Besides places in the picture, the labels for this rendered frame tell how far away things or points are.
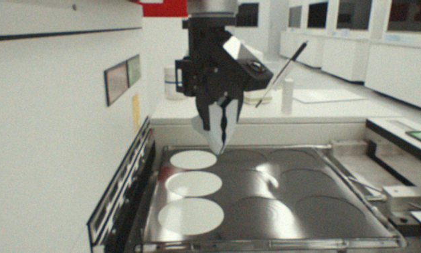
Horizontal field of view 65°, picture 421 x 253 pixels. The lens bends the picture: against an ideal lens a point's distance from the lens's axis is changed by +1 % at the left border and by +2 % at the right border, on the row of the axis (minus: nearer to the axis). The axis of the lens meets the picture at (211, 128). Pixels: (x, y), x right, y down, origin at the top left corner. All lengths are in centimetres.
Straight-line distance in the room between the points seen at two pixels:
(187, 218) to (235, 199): 9
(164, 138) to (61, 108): 51
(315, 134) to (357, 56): 634
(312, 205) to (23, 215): 43
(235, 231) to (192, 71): 24
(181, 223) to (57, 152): 25
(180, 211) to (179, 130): 31
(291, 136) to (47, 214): 64
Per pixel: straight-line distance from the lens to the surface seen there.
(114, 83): 48
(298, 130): 84
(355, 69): 718
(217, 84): 48
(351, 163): 81
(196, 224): 50
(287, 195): 59
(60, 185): 32
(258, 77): 42
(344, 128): 87
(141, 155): 64
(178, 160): 71
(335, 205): 58
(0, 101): 24
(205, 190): 58
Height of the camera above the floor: 118
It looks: 18 degrees down
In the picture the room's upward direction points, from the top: straight up
